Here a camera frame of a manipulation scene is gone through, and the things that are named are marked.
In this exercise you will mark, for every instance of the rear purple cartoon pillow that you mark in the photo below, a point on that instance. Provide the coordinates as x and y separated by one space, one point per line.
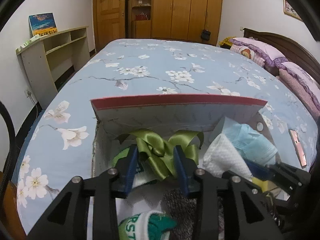
261 53

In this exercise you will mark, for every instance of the light blue cloth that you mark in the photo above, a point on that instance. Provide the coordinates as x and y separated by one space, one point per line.
250 144

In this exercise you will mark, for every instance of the red white cardboard box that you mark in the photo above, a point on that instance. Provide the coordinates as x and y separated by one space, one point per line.
165 114

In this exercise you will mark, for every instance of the framed wedding photo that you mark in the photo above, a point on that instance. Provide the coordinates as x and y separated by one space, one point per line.
289 11

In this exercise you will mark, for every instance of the green satin ribbon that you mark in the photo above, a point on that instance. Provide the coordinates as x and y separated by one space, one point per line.
158 152

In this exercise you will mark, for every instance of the dark wooden headboard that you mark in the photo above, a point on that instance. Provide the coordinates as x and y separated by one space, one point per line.
291 49

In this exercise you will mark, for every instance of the front purple pillow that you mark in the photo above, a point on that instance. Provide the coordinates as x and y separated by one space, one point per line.
302 85

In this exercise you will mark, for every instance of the black hanging bag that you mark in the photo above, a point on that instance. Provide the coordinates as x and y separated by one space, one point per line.
205 35

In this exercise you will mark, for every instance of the white textured cloth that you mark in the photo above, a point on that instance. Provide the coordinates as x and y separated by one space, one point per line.
221 156

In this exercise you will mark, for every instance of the wooden wardrobe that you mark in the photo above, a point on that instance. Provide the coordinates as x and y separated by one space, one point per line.
182 20

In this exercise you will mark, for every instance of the blue landscape picture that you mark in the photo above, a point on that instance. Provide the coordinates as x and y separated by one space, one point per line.
42 24

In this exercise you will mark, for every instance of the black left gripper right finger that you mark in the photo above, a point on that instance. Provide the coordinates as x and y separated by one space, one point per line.
245 215

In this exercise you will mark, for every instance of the yellow black cushion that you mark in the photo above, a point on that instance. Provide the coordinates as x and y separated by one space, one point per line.
226 43

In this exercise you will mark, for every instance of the wooden door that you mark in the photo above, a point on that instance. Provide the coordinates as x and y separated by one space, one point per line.
108 21

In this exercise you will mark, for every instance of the blue floral bed sheet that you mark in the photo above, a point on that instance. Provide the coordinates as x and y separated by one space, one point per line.
62 144

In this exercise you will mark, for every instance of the white wooden shelf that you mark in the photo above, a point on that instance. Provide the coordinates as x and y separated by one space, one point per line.
46 59

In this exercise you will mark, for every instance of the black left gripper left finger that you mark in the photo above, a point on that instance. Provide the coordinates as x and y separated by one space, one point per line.
67 216

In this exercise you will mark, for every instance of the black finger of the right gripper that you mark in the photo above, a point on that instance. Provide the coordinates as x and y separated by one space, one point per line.
270 172

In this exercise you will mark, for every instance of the grey purple knitted cloth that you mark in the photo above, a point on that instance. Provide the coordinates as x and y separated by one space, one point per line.
182 210

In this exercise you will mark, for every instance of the pink smartphone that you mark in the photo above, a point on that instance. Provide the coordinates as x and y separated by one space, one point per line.
298 147

